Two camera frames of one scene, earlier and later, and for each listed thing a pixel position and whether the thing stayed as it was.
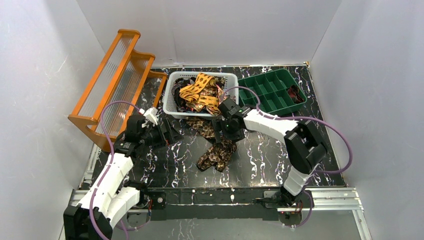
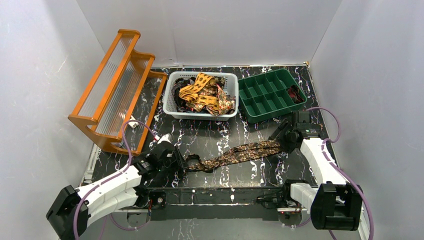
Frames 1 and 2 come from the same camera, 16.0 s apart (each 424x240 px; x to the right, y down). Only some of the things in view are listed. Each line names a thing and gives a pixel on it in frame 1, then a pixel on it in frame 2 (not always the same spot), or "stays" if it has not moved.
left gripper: x=168 y=132 → x=178 y=160
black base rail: x=212 y=203 stays
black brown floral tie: x=218 y=154 → x=235 y=154
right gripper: x=218 y=129 → x=283 y=138
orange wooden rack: x=124 y=76 stays
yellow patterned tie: x=192 y=91 stays
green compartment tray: x=277 y=91 stays
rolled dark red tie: x=294 y=93 stays
